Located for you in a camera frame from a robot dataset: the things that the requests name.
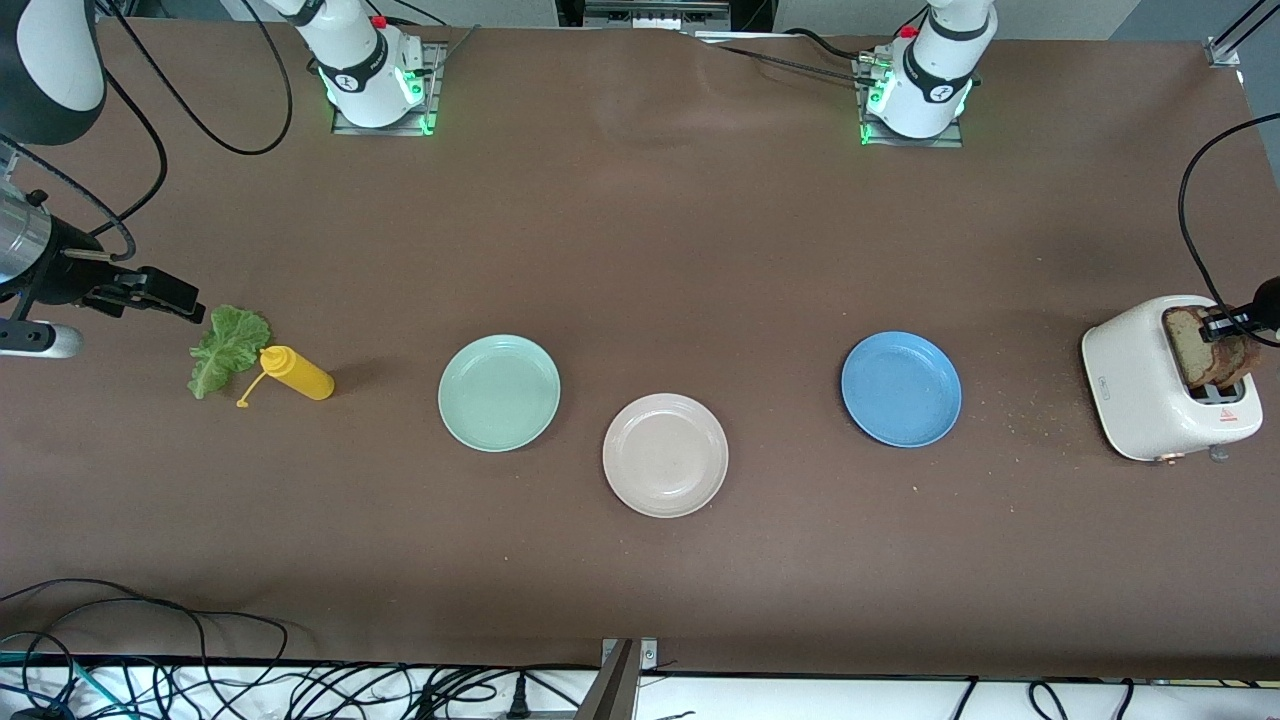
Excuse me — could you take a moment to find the white toaster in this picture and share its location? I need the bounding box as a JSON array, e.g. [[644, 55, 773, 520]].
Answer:
[[1081, 295, 1264, 464]]

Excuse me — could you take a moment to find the beige plate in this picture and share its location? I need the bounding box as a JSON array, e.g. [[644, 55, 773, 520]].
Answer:
[[602, 392, 730, 519]]

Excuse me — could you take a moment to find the green lettuce leaf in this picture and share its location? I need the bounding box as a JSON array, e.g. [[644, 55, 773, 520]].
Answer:
[[187, 305, 272, 401]]

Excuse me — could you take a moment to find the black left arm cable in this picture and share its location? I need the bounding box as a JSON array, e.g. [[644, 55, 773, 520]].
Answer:
[[1178, 113, 1280, 349]]

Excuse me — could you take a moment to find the black base power cable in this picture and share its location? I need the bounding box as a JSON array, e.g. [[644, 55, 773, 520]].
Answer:
[[690, 28, 886, 89]]

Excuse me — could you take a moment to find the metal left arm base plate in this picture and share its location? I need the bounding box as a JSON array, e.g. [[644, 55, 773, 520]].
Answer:
[[857, 55, 964, 149]]

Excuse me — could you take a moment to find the blue plate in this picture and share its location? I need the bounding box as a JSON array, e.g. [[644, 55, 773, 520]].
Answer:
[[841, 331, 963, 448]]

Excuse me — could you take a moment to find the brown bread slice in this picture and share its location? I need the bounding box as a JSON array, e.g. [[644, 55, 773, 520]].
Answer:
[[1163, 305, 1226, 389], [1215, 335, 1263, 389]]

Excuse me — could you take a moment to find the grey thin cable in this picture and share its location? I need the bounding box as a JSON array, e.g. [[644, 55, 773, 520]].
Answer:
[[428, 24, 483, 79]]

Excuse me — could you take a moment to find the black looping cable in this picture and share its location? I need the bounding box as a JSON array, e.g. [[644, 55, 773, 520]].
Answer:
[[0, 578, 291, 691]]

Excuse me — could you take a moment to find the teal cable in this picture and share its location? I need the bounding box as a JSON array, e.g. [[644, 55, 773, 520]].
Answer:
[[0, 650, 136, 720]]

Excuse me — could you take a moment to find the light green plate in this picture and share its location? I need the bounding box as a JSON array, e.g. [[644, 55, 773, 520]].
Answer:
[[437, 334, 562, 453]]

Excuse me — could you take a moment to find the yellow mustard squeeze bottle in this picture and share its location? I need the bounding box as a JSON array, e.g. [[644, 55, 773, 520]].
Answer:
[[236, 345, 336, 409]]

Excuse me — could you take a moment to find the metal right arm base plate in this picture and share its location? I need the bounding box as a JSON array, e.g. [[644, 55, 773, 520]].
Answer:
[[331, 42, 447, 137]]

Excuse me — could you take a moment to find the grey and black equipment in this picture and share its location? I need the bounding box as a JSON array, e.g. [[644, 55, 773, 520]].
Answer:
[[557, 0, 776, 33]]

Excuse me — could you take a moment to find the grey metal bracket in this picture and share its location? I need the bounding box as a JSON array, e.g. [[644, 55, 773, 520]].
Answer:
[[575, 637, 659, 720]]

